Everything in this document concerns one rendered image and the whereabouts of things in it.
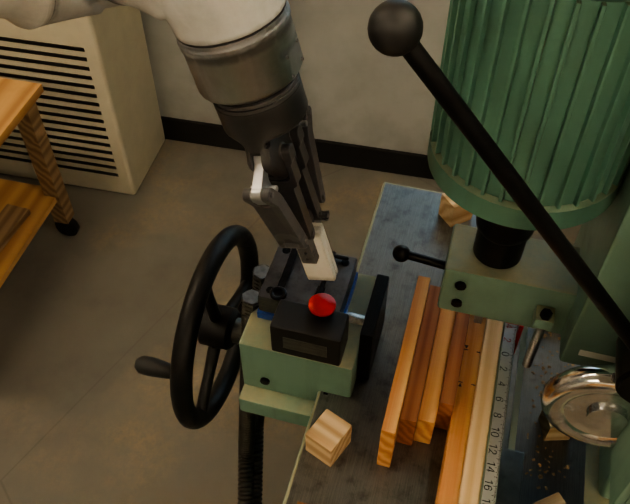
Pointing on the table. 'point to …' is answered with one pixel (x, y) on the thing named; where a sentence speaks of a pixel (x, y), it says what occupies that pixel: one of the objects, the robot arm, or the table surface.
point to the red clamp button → (322, 305)
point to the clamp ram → (371, 326)
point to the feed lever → (627, 383)
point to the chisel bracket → (506, 283)
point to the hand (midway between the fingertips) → (315, 252)
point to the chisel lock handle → (416, 257)
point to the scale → (499, 416)
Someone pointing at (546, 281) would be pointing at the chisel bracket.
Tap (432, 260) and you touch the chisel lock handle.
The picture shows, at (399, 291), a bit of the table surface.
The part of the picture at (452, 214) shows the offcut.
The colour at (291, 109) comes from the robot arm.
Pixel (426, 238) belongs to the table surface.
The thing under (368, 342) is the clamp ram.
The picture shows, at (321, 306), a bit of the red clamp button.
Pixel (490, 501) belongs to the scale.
